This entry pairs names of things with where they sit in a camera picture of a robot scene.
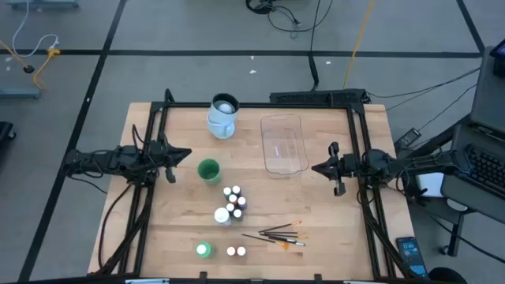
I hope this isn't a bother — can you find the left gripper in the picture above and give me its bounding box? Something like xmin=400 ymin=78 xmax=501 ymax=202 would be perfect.
xmin=151 ymin=137 xmax=193 ymax=185

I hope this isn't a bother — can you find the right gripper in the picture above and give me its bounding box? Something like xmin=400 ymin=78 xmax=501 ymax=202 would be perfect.
xmin=311 ymin=141 xmax=359 ymax=197

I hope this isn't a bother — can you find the green plastic cup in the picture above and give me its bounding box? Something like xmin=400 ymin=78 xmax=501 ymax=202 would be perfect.
xmin=196 ymin=158 xmax=223 ymax=186

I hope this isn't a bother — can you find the clear plastic bin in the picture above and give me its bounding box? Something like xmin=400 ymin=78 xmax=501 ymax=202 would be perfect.
xmin=259 ymin=114 xmax=310 ymax=176

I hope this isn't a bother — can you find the thin brush orange tip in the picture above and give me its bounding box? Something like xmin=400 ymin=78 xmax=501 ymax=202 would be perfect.
xmin=258 ymin=220 xmax=304 ymax=234

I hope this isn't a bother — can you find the black brush gold ferrule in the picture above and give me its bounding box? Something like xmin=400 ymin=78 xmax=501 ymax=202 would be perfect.
xmin=262 ymin=231 xmax=310 ymax=239

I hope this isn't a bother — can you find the black brush silver ferrule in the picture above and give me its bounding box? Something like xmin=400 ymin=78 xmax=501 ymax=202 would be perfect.
xmin=271 ymin=235 xmax=307 ymax=247

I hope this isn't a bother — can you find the large green paint bottle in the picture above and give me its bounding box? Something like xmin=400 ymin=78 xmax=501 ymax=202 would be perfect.
xmin=195 ymin=241 xmax=216 ymax=260

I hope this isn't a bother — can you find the white cup with water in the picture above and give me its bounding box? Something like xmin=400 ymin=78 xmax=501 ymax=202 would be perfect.
xmin=207 ymin=92 xmax=241 ymax=140

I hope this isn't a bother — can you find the black power strip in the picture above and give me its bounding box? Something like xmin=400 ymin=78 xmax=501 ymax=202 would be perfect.
xmin=269 ymin=88 xmax=371 ymax=107

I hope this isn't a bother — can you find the black power adapter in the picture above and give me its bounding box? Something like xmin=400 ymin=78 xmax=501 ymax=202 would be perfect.
xmin=394 ymin=127 xmax=422 ymax=148

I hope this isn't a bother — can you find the white box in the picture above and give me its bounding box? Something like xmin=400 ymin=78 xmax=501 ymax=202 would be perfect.
xmin=416 ymin=172 xmax=446 ymax=197

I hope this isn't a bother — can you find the black smartphone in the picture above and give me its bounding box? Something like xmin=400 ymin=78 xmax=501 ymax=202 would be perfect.
xmin=395 ymin=236 xmax=429 ymax=278

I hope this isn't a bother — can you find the white round object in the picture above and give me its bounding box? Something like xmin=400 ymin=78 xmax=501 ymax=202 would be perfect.
xmin=445 ymin=198 xmax=469 ymax=212

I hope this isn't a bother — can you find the black laptop stand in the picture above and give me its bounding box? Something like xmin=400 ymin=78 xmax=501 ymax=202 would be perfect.
xmin=406 ymin=114 xmax=474 ymax=257

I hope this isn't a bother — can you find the black round object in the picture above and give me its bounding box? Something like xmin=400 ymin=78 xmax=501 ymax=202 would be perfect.
xmin=428 ymin=267 xmax=469 ymax=284

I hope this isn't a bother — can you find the grey-blue metal table foot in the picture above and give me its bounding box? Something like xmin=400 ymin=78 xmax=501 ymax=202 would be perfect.
xmin=0 ymin=87 xmax=42 ymax=99
xmin=6 ymin=0 xmax=80 ymax=10

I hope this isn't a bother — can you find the black caster wheel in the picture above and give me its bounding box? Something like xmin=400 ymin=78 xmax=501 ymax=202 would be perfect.
xmin=0 ymin=121 xmax=17 ymax=144

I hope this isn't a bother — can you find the grey laptop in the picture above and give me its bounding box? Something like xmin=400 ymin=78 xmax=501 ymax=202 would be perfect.
xmin=440 ymin=45 xmax=505 ymax=225

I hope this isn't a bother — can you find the black tablet blue screen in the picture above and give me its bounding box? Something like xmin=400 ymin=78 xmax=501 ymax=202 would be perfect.
xmin=491 ymin=37 xmax=505 ymax=78

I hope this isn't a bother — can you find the black aluminium table frame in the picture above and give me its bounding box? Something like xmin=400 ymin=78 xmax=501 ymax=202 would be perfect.
xmin=94 ymin=88 xmax=425 ymax=284

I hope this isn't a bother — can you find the thick black floor cable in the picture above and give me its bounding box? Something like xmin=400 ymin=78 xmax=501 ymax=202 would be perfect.
xmin=309 ymin=0 xmax=323 ymax=92

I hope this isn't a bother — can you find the thin black floor cable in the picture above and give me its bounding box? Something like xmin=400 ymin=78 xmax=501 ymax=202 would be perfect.
xmin=366 ymin=66 xmax=482 ymax=99

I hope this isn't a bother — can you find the long yellow cable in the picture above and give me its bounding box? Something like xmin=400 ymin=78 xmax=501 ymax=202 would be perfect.
xmin=342 ymin=0 xmax=376 ymax=90

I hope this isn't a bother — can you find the yellow cable with connector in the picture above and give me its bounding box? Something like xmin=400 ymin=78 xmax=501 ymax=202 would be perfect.
xmin=0 ymin=39 xmax=62 ymax=92

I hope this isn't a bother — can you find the white floor cable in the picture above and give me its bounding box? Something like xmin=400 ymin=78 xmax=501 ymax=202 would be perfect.
xmin=10 ymin=0 xmax=60 ymax=60

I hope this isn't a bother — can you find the black cable tangle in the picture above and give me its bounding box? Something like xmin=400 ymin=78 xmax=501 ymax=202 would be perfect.
xmin=245 ymin=0 xmax=335 ymax=39

